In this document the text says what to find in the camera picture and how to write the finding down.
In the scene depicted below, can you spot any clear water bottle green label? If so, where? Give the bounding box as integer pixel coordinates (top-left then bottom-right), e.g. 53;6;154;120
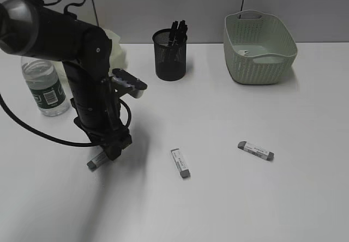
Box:
21;56;70;117

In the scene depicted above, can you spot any grey white eraser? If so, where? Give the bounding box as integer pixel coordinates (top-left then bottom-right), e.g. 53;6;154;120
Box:
87;152;108;172
170;148;190;179
237;141;274;161

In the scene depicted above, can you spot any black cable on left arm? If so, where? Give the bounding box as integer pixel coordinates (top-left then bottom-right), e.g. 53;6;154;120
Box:
0;0;133;148

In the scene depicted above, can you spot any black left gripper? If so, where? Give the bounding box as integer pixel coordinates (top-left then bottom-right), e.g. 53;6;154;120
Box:
63;61;132;161

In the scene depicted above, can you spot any waste paper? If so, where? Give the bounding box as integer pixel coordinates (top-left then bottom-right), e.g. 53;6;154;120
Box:
238;50;251;57

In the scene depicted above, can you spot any pale green wavy glass plate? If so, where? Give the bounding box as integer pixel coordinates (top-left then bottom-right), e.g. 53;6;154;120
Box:
54;28;129;84

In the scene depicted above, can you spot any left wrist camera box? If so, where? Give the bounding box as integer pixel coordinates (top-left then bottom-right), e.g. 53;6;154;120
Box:
110;69;148;99

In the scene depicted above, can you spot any black mesh pen holder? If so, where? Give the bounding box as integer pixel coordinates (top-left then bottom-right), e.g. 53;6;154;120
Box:
152;28;188;81

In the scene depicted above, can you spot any pale green woven plastic basket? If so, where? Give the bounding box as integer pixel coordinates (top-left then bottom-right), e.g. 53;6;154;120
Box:
223;10;298;85

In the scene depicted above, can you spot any black blue marker pen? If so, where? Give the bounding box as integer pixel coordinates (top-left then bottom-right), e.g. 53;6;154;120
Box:
181;23;188;43

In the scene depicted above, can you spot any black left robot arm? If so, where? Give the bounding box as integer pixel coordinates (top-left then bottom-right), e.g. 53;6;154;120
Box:
1;0;132;160

